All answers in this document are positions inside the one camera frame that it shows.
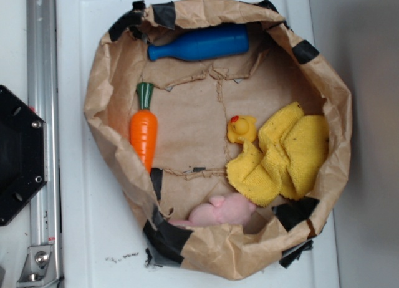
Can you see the brown paper bag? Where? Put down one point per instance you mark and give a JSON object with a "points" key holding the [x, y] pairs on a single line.
{"points": [[192, 102]]}

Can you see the yellow cloth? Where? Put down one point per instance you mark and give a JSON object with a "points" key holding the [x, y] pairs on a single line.
{"points": [[292, 146]]}

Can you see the orange toy carrot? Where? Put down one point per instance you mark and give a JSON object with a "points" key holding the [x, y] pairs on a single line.
{"points": [[144, 126]]}

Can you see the yellow rubber duck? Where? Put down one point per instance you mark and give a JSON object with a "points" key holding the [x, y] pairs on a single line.
{"points": [[241, 128]]}

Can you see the aluminium rail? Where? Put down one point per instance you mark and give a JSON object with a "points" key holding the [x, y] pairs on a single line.
{"points": [[45, 207]]}

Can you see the metal corner bracket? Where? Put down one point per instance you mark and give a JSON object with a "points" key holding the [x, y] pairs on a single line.
{"points": [[39, 268]]}

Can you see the blue plastic bottle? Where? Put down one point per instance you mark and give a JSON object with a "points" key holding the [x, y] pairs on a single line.
{"points": [[202, 44]]}

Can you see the pink plush toy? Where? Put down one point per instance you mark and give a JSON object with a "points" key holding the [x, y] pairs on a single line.
{"points": [[233, 209]]}

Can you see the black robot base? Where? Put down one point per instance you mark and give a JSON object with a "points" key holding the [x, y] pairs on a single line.
{"points": [[23, 160]]}

